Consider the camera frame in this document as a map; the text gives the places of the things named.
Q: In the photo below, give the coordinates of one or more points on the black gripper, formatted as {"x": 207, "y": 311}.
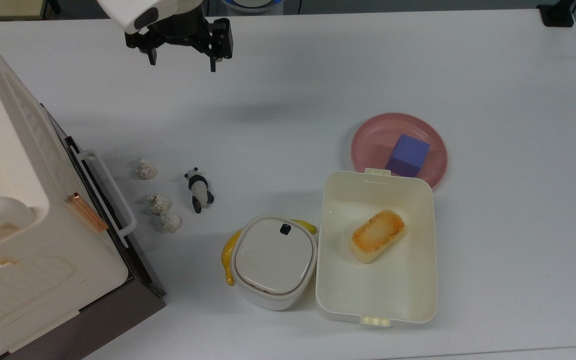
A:
{"x": 178, "y": 32}

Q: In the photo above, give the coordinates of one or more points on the toasted bread piece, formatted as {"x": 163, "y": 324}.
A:
{"x": 377, "y": 236}

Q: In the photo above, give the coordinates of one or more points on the white blue round base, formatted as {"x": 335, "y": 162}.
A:
{"x": 252, "y": 4}

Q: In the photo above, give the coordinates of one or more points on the panda toy figure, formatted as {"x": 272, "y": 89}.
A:
{"x": 199, "y": 190}

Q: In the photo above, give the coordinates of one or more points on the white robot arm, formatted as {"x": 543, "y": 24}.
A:
{"x": 138, "y": 12}

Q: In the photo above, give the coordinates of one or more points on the white toy oven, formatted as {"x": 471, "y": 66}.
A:
{"x": 23, "y": 260}

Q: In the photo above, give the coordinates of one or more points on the copper latch strip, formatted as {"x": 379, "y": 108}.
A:
{"x": 87, "y": 212}

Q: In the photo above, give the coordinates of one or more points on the pink plate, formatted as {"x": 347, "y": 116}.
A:
{"x": 373, "y": 137}

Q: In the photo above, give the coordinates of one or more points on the cream open lunch box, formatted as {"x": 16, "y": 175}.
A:
{"x": 378, "y": 285}

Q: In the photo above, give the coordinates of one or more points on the cream lidded rounded container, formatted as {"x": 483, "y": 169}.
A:
{"x": 274, "y": 260}

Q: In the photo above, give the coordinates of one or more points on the black table clamp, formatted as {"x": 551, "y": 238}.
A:
{"x": 557, "y": 14}

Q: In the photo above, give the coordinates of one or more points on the white crumpled lump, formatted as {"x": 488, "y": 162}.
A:
{"x": 146, "y": 169}
{"x": 170, "y": 222}
{"x": 159, "y": 203}

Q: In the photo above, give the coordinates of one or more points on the yellow banana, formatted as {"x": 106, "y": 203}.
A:
{"x": 228, "y": 255}

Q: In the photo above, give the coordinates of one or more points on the purple cube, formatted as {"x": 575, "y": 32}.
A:
{"x": 408, "y": 155}

